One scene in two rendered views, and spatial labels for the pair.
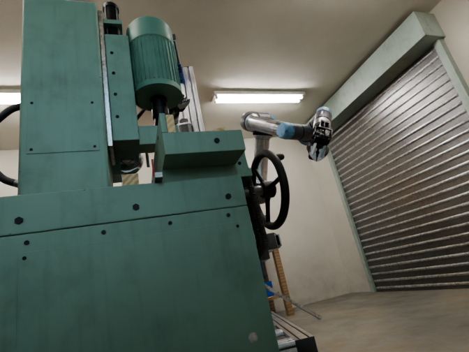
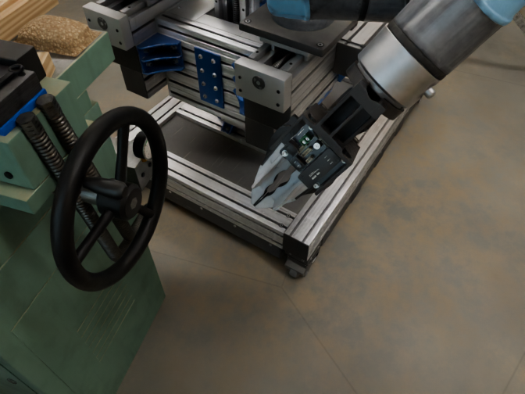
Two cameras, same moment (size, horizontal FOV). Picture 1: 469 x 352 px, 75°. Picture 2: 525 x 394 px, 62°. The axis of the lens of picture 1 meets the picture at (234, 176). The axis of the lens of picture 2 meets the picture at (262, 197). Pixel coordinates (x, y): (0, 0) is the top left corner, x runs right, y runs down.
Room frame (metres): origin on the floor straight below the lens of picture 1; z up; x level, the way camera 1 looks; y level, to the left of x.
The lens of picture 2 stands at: (0.87, -0.55, 1.33)
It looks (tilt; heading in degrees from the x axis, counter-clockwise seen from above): 49 degrees down; 38
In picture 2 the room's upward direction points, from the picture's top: straight up
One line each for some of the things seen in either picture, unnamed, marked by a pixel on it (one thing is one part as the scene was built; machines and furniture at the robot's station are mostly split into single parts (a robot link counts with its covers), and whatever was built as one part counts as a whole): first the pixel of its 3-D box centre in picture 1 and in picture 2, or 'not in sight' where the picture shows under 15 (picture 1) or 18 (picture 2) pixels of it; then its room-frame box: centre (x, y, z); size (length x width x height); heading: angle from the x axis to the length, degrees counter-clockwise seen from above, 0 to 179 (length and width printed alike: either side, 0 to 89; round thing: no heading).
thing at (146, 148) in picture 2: not in sight; (144, 148); (1.27, 0.11, 0.65); 0.06 x 0.04 x 0.08; 21
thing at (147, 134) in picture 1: (158, 141); not in sight; (0.95, 0.23, 1.03); 0.14 x 0.07 x 0.09; 111
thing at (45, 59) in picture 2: not in sight; (37, 67); (1.14, 0.14, 0.92); 0.04 x 0.04 x 0.03; 41
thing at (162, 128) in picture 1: (156, 168); not in sight; (0.95, 0.25, 0.93); 0.60 x 0.02 x 0.06; 21
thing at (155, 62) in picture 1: (153, 64); not in sight; (0.96, 0.21, 1.35); 0.18 x 0.18 x 0.31
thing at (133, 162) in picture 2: not in sight; (125, 162); (1.25, 0.17, 0.58); 0.12 x 0.08 x 0.08; 111
